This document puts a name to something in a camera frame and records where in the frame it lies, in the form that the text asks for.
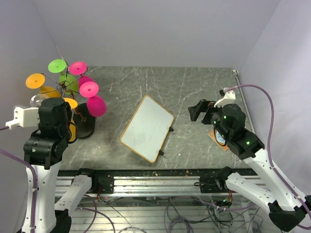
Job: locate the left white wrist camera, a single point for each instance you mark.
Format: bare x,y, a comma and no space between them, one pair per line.
24,117

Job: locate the orange framed whiteboard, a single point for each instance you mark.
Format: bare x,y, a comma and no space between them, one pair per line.
147,129

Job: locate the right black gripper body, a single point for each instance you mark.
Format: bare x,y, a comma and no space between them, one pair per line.
213,114

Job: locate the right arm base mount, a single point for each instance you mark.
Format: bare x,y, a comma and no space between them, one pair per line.
215,183

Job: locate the orange wine glass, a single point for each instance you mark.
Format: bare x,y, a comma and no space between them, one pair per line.
73,104
36,81

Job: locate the clear wine glass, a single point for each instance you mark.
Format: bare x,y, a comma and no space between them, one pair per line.
37,100

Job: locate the green wine glass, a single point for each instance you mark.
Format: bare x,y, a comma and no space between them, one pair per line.
66,81

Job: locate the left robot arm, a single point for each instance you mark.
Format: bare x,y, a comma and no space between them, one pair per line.
43,154

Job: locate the pink wine glass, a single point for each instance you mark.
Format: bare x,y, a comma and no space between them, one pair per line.
80,69
95,104

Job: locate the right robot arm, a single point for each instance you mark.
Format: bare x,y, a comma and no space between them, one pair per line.
284,203

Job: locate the black wine glass rack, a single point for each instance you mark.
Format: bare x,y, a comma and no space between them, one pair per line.
84,121

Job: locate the orange wine glass on rack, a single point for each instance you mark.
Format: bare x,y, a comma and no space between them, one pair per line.
36,81

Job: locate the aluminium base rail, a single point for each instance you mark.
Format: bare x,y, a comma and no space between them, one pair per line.
156,186

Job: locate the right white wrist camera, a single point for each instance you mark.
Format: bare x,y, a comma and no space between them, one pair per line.
228,97

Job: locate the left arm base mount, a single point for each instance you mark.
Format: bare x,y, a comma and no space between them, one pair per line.
101,182

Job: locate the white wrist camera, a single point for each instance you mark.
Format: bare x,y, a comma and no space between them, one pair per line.
24,117
228,97

